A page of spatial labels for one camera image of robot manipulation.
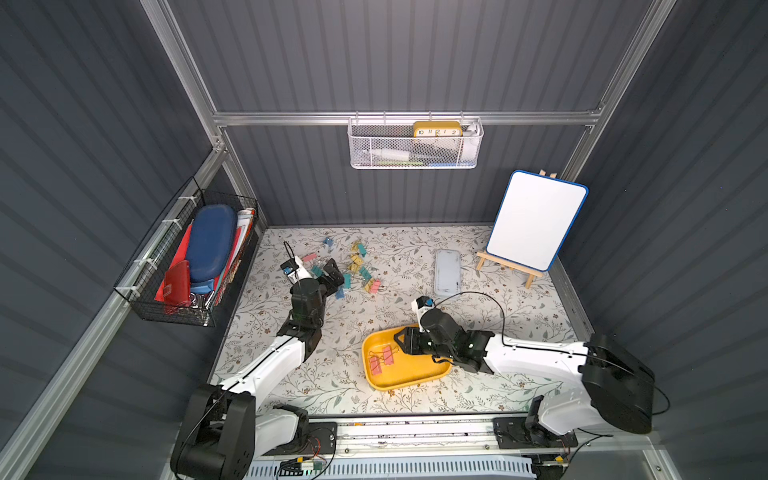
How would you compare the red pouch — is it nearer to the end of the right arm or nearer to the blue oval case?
the blue oval case

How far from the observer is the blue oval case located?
2.26 ft

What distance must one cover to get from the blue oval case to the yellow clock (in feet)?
1.89

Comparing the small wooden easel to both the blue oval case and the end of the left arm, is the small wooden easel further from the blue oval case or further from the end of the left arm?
the blue oval case

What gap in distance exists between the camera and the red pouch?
64cm
